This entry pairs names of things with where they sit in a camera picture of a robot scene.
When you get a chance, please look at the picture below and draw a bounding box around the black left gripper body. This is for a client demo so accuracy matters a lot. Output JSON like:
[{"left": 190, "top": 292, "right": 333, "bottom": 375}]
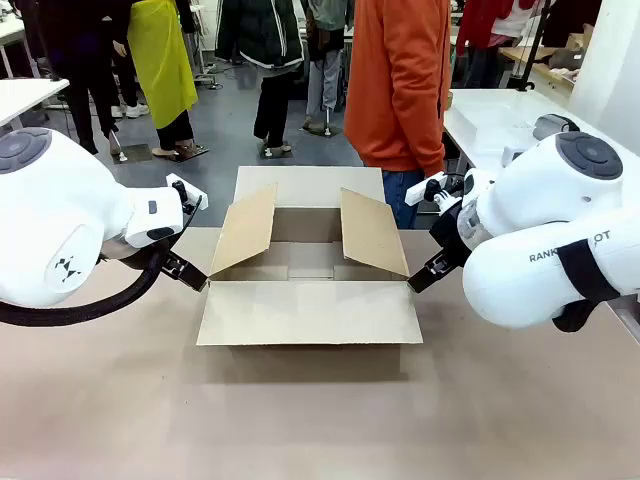
[{"left": 105, "top": 233, "right": 176, "bottom": 269}]

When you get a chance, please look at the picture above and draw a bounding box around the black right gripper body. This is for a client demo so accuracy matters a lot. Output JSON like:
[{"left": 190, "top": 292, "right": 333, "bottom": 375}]
[{"left": 428, "top": 201, "right": 474, "bottom": 262}]

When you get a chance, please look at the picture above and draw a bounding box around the brown cardboard box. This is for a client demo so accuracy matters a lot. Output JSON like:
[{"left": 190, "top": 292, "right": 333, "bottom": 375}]
[{"left": 196, "top": 165, "right": 425, "bottom": 347}]

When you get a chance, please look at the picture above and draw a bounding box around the person's right forearm orange sleeve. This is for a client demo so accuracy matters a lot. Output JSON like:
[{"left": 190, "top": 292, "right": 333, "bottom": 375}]
[{"left": 393, "top": 84, "right": 447, "bottom": 179}]

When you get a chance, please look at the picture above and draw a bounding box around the person in orange hoodie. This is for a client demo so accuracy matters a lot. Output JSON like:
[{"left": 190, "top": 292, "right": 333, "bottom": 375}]
[{"left": 343, "top": 0, "right": 454, "bottom": 230}]

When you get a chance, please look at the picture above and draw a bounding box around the figure in yellow apron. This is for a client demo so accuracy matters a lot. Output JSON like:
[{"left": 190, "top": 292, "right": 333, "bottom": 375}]
[{"left": 125, "top": 0, "right": 210, "bottom": 162}]

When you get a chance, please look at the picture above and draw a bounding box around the figure in black clothes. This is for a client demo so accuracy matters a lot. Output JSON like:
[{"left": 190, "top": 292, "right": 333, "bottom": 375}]
[{"left": 34, "top": 0, "right": 140, "bottom": 157}]

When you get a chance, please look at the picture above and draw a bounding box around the white side table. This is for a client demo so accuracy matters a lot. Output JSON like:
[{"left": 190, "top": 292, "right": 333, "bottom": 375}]
[{"left": 0, "top": 77, "right": 71, "bottom": 132}]

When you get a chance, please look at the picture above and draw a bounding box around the figure in red jacket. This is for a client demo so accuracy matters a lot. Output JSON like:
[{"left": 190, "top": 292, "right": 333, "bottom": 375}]
[{"left": 455, "top": 0, "right": 532, "bottom": 90}]

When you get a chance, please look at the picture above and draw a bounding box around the figure in grey trousers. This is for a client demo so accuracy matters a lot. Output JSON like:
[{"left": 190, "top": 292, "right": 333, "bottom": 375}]
[{"left": 301, "top": 0, "right": 352, "bottom": 137}]

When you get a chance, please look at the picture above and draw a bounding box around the black pole stand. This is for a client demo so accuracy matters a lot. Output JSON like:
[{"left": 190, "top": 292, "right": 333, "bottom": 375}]
[{"left": 514, "top": 0, "right": 552, "bottom": 93}]

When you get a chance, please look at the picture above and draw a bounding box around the wooden background table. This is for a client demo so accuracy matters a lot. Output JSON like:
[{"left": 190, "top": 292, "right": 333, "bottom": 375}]
[{"left": 498, "top": 23, "right": 597, "bottom": 97}]

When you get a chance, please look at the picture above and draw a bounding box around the figure in dark striped jacket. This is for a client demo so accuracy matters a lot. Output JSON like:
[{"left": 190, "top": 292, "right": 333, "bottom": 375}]
[{"left": 213, "top": 0, "right": 307, "bottom": 160}]

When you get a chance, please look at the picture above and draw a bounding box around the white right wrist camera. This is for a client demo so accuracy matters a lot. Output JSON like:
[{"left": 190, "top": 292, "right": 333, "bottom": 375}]
[{"left": 404, "top": 170, "right": 462, "bottom": 206}]

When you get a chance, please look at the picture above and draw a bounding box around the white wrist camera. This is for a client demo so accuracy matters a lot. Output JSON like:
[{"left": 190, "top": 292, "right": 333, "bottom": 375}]
[
  {"left": 165, "top": 172, "right": 208, "bottom": 213},
  {"left": 404, "top": 170, "right": 462, "bottom": 206}
]

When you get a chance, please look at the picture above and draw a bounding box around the black left arm cable sleeve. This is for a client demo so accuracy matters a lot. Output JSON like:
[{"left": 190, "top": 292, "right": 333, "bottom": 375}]
[{"left": 0, "top": 238, "right": 174, "bottom": 329}]

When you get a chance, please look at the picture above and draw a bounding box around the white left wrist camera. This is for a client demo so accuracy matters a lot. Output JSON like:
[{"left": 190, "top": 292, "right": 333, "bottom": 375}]
[{"left": 165, "top": 172, "right": 208, "bottom": 213}]

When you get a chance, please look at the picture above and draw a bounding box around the dark floor base plate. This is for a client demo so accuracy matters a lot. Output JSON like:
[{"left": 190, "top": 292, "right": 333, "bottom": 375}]
[{"left": 112, "top": 143, "right": 153, "bottom": 165}]

